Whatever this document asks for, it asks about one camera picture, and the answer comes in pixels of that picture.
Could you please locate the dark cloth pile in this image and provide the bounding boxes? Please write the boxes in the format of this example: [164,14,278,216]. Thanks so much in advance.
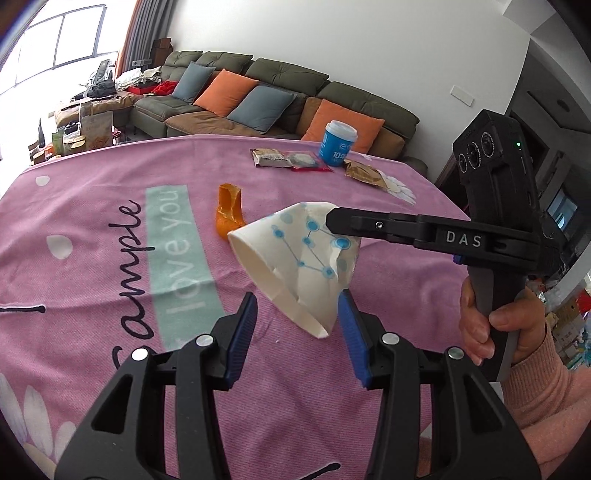
[83,76,116,99]

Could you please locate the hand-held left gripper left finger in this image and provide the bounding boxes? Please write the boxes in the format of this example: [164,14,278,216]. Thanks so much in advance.
[54,292,258,480]

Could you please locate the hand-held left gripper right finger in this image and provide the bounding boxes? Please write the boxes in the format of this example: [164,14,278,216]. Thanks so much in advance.
[338,290,541,480]

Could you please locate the clear red-edged wrapper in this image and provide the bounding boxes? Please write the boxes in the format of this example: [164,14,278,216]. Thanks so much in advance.
[286,150,333,173]

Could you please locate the orange peel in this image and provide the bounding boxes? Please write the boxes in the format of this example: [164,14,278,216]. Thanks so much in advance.
[215,183,245,238]

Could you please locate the person's right hand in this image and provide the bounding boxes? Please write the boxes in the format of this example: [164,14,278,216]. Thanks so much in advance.
[458,277,548,367]

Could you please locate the crushed white paper cup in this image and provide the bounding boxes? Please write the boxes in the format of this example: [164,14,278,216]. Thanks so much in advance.
[227,202,361,341]

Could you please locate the green sofa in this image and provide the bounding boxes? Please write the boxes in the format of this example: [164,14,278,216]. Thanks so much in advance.
[124,50,428,174]

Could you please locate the blue paper cup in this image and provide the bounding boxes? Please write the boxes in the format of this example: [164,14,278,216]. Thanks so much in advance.
[318,121,358,168]

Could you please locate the blue-grey sofa cushion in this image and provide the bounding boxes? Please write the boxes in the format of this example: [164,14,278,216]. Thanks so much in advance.
[172,61,217,104]
[226,85,297,134]

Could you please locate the pile of packaged goods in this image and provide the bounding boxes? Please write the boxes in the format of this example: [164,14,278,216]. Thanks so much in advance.
[538,272,591,370]

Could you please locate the orange and grey curtain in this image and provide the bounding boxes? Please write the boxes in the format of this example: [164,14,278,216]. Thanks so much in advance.
[113,0,178,77]

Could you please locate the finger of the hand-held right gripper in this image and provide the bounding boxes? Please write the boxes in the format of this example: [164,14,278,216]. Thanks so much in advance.
[324,206,437,247]

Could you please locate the brown cardboard box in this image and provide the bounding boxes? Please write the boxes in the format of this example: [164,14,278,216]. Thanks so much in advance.
[150,38,174,68]

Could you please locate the orange sofa cushion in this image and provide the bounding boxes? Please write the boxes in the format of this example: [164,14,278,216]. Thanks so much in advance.
[301,98,385,154]
[193,69,260,118]

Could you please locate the pink printed blanket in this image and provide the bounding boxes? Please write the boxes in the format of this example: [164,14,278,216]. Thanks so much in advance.
[0,134,472,480]

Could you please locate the large window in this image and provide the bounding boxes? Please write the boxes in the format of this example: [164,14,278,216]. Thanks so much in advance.
[0,0,125,93]

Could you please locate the person's right forearm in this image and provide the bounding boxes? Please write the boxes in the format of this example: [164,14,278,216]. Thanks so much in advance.
[501,323,591,480]

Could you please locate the brown snack wrapper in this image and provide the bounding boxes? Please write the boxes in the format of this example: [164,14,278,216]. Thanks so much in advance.
[344,159,393,190]
[250,148,294,169]

